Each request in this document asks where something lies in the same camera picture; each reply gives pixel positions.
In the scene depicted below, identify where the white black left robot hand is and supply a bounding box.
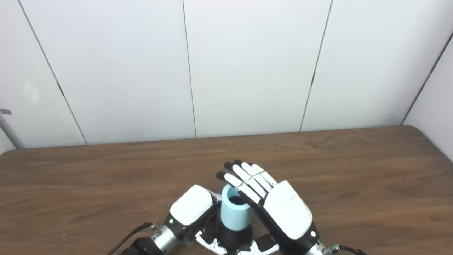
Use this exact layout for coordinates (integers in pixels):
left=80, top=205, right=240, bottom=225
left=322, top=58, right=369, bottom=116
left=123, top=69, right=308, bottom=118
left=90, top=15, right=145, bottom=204
left=164, top=185, right=229, bottom=255

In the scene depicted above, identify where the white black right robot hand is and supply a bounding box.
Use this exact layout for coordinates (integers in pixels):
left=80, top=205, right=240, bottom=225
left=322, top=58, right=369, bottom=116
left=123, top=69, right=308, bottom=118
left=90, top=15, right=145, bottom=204
left=216, top=159, right=321, bottom=255

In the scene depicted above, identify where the light-blue short hose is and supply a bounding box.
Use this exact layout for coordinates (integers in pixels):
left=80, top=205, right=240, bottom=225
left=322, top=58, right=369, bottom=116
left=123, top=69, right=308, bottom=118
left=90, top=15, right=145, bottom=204
left=221, top=184, right=253, bottom=231

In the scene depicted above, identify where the black funnel-shaped nozzle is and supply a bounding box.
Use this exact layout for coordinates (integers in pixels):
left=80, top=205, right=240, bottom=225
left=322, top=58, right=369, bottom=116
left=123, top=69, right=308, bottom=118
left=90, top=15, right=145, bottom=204
left=217, top=221, right=253, bottom=253

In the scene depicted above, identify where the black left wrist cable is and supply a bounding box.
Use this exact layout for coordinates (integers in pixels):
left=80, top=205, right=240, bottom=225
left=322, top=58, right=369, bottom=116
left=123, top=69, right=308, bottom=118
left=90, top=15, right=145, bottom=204
left=106, top=222, right=158, bottom=255

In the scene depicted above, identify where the thick black right wrist cable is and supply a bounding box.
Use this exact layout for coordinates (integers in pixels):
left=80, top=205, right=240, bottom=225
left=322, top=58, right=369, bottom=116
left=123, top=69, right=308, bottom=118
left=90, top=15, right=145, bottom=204
left=331, top=244, right=368, bottom=255

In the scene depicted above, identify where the grey wall corner post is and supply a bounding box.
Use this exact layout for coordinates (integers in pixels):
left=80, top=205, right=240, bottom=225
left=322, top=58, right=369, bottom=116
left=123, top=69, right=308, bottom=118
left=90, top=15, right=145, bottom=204
left=0, top=114, right=24, bottom=149

